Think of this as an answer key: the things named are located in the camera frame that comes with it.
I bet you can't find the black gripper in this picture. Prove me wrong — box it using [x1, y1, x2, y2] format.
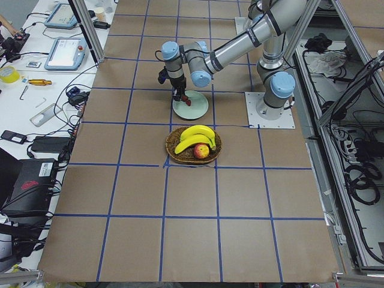
[171, 77, 187, 101]

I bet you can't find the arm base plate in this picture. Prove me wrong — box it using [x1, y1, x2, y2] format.
[245, 92, 295, 129]
[235, 17, 252, 35]

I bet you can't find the black computer box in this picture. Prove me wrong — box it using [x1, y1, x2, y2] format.
[1, 158, 58, 217]

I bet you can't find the pale green round plate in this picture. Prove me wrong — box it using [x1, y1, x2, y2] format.
[172, 91, 209, 120]

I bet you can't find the near teach pendant tablet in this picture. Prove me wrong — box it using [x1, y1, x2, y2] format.
[44, 37, 87, 71]

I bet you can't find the grey metal bracket plate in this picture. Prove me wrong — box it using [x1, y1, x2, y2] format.
[29, 103, 62, 127]

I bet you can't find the far teach pendant tablet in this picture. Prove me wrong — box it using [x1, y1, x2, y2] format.
[44, 3, 77, 29]

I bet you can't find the brown wicker basket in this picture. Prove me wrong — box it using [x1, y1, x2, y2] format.
[165, 126, 222, 165]

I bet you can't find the teach pendant tablet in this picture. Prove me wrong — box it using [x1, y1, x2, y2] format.
[44, 3, 77, 29]
[44, 37, 87, 71]

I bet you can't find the yellow banana bunch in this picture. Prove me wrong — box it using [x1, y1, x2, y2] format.
[175, 125, 216, 154]

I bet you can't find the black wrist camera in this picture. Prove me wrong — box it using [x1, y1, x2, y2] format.
[158, 68, 168, 84]

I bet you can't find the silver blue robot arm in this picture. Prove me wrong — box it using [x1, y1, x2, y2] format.
[158, 1, 307, 106]

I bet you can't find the paper cup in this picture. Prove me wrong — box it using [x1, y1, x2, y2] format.
[94, 7, 107, 22]

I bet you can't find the black cloth bundle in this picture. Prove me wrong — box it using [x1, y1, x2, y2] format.
[304, 33, 332, 53]

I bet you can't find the white crumpled cloth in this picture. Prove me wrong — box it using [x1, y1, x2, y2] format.
[308, 52, 346, 77]

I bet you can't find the aluminium frame post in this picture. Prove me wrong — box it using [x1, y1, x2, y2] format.
[68, 0, 104, 65]

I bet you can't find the black power adapter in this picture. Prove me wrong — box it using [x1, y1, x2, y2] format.
[31, 136, 70, 153]

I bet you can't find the orange metal tool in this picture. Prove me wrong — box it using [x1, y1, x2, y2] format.
[28, 79, 52, 86]

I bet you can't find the yellow tape roll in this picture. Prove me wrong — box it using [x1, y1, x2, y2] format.
[0, 66, 20, 83]

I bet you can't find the red yellow apple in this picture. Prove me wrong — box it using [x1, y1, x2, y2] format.
[193, 143, 210, 160]

